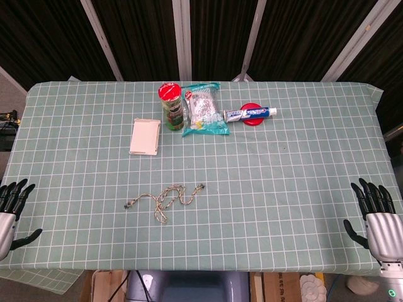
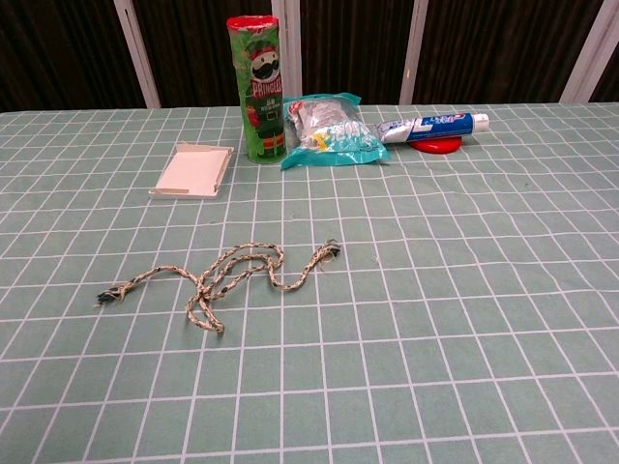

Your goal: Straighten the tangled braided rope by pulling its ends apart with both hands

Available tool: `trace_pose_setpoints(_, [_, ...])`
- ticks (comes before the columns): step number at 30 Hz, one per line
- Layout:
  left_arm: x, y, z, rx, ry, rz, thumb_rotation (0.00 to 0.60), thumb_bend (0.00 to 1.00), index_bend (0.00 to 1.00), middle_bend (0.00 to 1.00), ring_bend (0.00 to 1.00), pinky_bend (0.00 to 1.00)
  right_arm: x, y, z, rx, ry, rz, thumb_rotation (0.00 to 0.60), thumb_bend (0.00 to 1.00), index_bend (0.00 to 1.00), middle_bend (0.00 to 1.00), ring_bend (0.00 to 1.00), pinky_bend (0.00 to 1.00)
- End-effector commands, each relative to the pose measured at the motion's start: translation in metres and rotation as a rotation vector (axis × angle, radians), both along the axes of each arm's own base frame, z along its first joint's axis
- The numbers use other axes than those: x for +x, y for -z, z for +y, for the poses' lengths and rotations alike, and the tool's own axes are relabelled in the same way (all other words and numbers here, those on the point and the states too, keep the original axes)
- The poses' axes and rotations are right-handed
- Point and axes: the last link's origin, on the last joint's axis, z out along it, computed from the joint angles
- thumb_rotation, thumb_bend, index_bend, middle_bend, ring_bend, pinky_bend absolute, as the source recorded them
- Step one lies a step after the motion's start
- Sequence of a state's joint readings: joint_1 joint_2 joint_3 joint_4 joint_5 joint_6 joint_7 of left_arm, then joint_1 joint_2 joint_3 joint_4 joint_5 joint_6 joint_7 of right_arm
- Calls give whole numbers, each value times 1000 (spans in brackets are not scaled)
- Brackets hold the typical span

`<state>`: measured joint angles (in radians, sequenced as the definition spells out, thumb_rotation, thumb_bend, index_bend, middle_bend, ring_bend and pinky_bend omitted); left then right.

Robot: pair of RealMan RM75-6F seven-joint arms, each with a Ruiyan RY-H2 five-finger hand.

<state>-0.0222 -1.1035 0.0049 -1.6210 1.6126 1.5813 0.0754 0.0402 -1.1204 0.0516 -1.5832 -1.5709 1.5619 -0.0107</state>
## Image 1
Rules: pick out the white flat box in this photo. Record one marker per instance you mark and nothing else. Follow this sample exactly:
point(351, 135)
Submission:
point(144, 138)

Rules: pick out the red round lid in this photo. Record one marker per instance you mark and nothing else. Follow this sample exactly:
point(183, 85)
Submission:
point(253, 122)

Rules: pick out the blue white toothpaste tube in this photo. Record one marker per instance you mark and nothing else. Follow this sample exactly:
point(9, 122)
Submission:
point(252, 113)

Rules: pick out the black curtain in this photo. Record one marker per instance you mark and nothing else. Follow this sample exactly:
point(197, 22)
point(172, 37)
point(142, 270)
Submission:
point(141, 31)

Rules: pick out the grey metal frame post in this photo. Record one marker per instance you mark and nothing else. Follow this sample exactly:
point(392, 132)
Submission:
point(100, 37)
point(182, 37)
point(355, 44)
point(252, 41)

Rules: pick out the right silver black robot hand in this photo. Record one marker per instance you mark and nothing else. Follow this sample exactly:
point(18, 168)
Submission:
point(384, 232)

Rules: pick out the white flower-shaped object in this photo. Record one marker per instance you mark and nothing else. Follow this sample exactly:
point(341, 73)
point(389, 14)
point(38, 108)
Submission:
point(312, 287)

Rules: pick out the wooden plank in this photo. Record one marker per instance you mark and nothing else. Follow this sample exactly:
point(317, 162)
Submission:
point(256, 287)

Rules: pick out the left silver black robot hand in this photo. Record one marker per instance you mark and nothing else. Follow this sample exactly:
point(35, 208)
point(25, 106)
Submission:
point(6, 220)

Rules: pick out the green checked tablecloth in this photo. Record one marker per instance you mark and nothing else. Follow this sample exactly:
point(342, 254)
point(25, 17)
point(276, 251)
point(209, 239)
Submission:
point(252, 188)

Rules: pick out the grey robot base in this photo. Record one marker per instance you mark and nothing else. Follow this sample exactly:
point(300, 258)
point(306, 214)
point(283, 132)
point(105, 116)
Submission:
point(189, 287)

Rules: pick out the teal snack bag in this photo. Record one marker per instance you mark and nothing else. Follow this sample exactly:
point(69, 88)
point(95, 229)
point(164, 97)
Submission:
point(204, 110)

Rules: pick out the grey metal bar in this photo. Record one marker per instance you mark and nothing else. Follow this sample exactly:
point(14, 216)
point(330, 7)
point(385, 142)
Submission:
point(393, 131)

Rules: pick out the green chips can red lid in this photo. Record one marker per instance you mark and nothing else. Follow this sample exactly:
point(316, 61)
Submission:
point(172, 113)

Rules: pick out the cardboard box with print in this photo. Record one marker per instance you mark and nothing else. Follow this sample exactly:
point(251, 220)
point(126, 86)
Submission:
point(280, 287)

